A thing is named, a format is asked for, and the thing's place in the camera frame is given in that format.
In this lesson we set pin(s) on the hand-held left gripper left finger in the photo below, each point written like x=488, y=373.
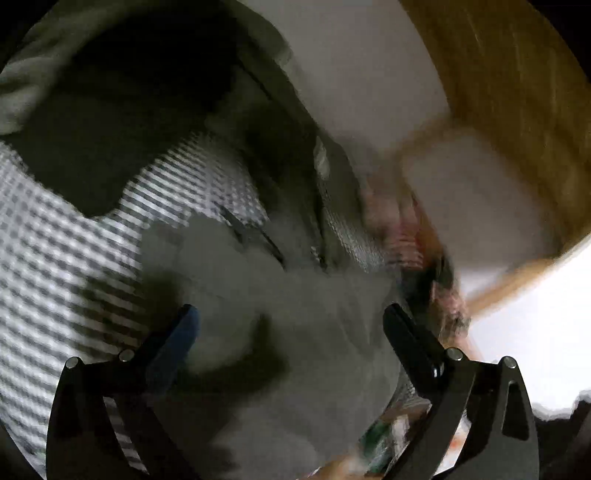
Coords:
x=178, y=337

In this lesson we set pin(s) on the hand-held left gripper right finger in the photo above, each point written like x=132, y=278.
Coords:
x=411, y=344

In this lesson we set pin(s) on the grey lettered hoodie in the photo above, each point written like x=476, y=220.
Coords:
x=277, y=314

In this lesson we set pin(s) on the pink plush toy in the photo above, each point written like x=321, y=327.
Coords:
x=392, y=217

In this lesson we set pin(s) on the black white checkered bed sheet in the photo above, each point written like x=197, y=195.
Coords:
x=46, y=258

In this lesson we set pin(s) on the dark cloth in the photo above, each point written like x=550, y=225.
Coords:
x=115, y=115

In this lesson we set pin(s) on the wooden bed frame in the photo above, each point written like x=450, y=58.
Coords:
x=508, y=92

